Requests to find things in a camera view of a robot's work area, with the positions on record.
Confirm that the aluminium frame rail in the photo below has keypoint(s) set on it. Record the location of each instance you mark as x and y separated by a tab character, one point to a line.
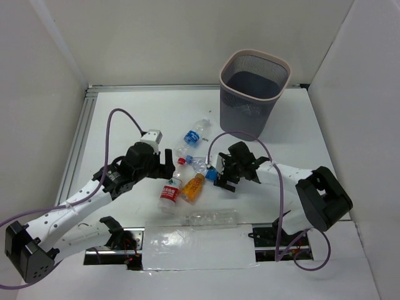
74	159

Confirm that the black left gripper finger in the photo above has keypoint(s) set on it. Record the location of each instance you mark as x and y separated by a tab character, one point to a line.
163	172
168	165

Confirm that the clear bottle blue Aqua label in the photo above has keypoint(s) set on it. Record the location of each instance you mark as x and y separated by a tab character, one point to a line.
192	138

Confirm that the clear crushed unlabelled bottle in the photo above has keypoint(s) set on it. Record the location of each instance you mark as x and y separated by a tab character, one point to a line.
211	219

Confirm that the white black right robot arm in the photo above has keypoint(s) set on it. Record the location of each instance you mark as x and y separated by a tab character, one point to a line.
322	199

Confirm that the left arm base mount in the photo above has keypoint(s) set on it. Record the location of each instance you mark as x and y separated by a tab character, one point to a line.
124	246

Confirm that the white taped cover sheet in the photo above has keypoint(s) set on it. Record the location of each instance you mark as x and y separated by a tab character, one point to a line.
182	248

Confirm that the grey mesh waste bin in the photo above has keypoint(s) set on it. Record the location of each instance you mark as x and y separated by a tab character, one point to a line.
250	77

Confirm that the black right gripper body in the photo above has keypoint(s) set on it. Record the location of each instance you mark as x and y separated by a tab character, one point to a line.
232	170

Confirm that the clear bottle blue cap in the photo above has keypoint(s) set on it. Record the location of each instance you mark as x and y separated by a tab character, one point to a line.
199	166

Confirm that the clear bottle red cap label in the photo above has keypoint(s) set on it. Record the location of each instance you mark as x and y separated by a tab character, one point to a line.
170	191

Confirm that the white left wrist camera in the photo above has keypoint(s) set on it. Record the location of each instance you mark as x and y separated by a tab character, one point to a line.
153	138

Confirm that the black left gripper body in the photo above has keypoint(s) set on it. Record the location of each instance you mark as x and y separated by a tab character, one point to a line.
163	165

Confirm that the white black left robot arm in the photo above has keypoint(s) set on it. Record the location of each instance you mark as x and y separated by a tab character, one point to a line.
37	247

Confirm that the small orange juice bottle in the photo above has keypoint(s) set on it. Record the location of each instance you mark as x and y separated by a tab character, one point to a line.
192	189

